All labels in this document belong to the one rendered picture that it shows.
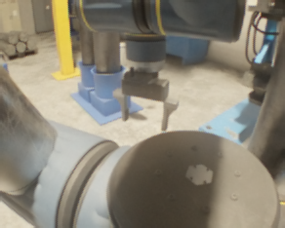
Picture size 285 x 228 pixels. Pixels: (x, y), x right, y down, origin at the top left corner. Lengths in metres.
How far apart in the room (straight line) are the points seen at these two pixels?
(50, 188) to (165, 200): 0.15
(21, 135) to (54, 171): 0.07
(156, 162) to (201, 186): 0.06
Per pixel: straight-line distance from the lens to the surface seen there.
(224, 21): 0.27
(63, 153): 0.28
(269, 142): 0.81
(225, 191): 0.21
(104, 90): 1.61
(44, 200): 0.28
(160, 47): 0.49
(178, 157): 0.23
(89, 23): 0.36
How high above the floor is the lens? 0.86
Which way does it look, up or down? 30 degrees down
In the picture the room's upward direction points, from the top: 1 degrees clockwise
